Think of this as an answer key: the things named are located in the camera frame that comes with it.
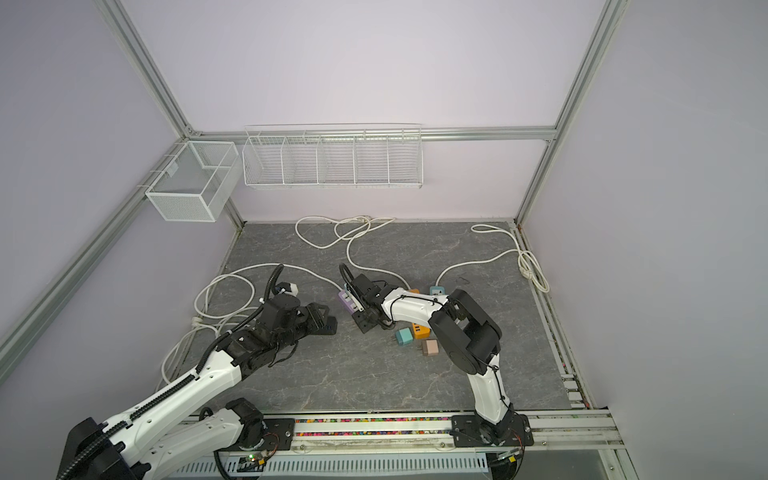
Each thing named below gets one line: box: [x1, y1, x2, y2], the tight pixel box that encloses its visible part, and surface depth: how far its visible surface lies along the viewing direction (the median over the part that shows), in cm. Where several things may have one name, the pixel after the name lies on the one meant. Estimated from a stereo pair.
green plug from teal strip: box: [396, 327, 413, 346], surface depth 90 cm
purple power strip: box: [338, 290, 358, 315], surface depth 97 cm
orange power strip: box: [412, 323, 431, 339], surface depth 91 cm
